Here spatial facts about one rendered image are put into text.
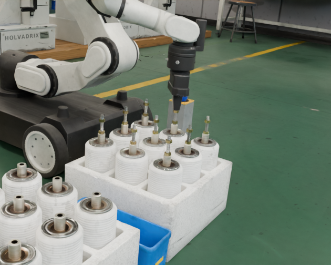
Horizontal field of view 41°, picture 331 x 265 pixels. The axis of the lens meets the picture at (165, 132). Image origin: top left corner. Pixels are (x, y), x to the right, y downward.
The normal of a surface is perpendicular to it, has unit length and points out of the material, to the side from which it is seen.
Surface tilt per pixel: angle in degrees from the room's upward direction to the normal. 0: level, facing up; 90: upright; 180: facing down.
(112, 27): 55
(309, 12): 90
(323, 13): 90
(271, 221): 0
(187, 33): 90
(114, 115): 46
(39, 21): 90
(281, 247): 0
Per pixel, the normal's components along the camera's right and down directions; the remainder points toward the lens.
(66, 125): 0.65, -0.47
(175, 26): 0.25, 0.36
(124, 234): 0.09, -0.93
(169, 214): -0.53, 0.25
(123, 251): 0.86, 0.25
